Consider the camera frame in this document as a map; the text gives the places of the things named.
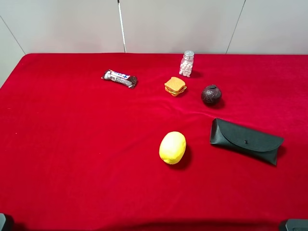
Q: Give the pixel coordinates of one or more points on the chocolate bar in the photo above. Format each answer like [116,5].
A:
[126,80]

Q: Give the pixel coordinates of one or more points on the toy sandwich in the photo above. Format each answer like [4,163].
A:
[175,86]

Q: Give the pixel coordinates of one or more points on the yellow lemon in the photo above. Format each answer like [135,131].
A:
[172,147]

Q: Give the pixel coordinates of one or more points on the glass jar of pink candies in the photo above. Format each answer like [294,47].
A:
[186,64]

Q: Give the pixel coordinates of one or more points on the dark maroon round fruit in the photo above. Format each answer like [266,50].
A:
[211,95]

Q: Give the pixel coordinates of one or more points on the red velvet tablecloth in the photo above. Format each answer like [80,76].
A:
[79,153]

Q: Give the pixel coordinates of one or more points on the black glasses case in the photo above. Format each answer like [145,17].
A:
[245,140]

